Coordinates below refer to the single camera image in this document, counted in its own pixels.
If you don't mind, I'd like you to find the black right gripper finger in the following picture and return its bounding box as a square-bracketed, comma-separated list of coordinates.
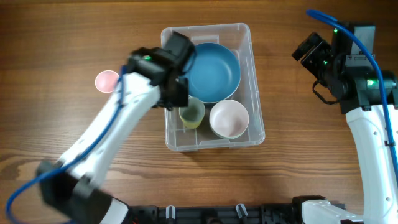
[292, 32, 323, 61]
[301, 42, 332, 75]

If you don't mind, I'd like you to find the grey plastic cup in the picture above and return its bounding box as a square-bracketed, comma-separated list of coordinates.
[179, 97, 206, 123]

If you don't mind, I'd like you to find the dark blue bowl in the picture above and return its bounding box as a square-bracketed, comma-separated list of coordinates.
[184, 42, 241, 103]

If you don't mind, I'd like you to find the pink small bowl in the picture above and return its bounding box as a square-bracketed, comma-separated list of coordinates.
[209, 100, 249, 136]

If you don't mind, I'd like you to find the yellow plastic cup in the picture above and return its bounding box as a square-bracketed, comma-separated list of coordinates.
[180, 117, 203, 129]

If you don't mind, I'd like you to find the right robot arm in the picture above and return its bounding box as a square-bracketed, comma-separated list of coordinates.
[292, 31, 397, 223]

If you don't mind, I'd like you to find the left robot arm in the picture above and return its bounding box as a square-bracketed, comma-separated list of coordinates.
[36, 44, 196, 223]

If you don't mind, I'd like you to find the clear plastic storage bin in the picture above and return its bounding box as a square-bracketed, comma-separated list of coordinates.
[161, 23, 266, 151]

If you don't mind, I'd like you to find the pink plastic cup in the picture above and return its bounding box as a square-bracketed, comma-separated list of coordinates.
[95, 70, 119, 93]

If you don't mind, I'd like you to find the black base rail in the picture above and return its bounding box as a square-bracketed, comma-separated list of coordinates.
[131, 203, 303, 224]

